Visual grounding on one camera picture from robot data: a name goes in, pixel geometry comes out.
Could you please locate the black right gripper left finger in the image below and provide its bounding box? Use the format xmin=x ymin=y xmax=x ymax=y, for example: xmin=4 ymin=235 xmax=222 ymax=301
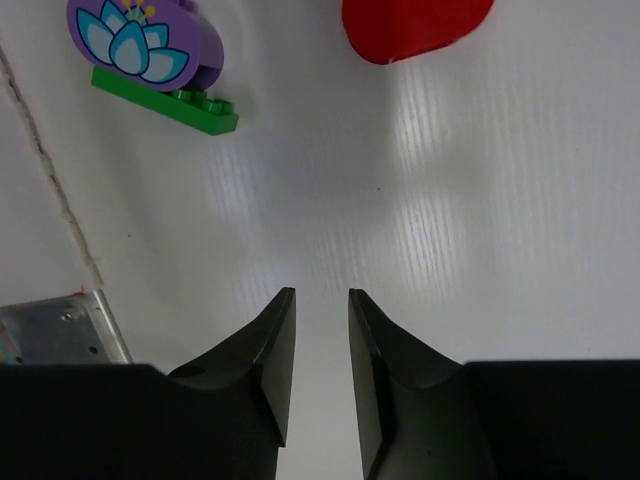
xmin=169 ymin=287 xmax=296 ymax=479

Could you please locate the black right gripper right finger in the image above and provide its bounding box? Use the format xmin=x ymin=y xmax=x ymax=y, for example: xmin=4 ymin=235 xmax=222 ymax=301
xmin=348 ymin=289 xmax=495 ymax=479

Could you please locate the small green lego plate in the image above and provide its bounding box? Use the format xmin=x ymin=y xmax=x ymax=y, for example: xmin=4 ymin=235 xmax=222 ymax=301
xmin=91 ymin=67 xmax=239 ymax=136

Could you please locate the purple flower lego brick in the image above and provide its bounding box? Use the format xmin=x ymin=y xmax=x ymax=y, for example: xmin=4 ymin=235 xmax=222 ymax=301
xmin=66 ymin=0 xmax=224 ymax=92

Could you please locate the red rounded lego brick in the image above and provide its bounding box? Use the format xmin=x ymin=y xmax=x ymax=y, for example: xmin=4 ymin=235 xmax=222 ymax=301
xmin=341 ymin=0 xmax=494 ymax=65

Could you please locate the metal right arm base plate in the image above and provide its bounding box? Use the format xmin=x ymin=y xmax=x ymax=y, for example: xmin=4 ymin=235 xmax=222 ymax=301
xmin=1 ymin=289 xmax=132 ymax=365

